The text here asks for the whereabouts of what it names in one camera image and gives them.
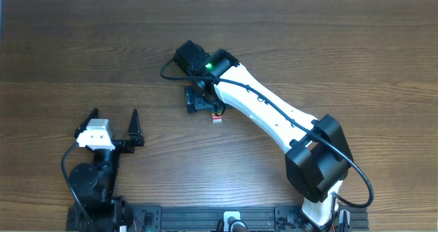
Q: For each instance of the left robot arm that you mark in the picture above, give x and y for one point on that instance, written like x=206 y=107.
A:
x=83 y=182

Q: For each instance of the mounting rail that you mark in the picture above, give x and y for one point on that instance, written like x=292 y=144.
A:
x=198 y=218

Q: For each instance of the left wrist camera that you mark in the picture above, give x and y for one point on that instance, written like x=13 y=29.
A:
x=97 y=134

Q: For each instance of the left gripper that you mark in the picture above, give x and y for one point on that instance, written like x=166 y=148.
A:
x=123 y=146

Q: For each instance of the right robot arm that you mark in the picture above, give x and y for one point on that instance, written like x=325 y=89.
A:
x=260 y=109

